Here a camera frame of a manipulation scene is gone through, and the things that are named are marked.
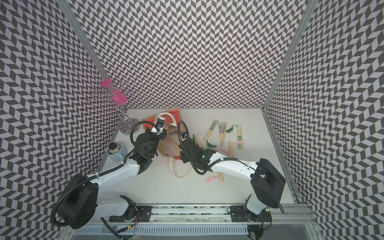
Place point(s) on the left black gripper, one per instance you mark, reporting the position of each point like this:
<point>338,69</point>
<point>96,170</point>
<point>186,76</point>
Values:
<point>164,135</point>

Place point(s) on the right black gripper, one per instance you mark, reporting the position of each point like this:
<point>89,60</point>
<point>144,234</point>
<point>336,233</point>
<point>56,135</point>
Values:
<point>185,159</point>

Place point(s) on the burlap red striped tote bag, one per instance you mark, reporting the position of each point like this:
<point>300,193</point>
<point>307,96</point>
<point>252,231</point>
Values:
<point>169,147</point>

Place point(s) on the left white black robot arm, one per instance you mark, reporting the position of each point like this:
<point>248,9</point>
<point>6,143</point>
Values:
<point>78,203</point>

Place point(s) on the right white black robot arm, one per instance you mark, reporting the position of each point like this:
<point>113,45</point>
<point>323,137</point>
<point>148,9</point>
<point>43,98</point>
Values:
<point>267,182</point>

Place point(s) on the light blue mug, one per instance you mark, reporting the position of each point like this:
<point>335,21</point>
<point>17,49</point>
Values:
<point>116,152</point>

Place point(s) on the chrome stand with pink cups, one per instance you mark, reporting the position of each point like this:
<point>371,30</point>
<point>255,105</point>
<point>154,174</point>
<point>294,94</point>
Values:
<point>111,96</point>

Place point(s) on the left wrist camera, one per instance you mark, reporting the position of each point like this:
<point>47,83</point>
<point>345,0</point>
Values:
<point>159,129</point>

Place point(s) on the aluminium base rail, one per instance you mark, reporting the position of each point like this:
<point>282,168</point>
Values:
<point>166,221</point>

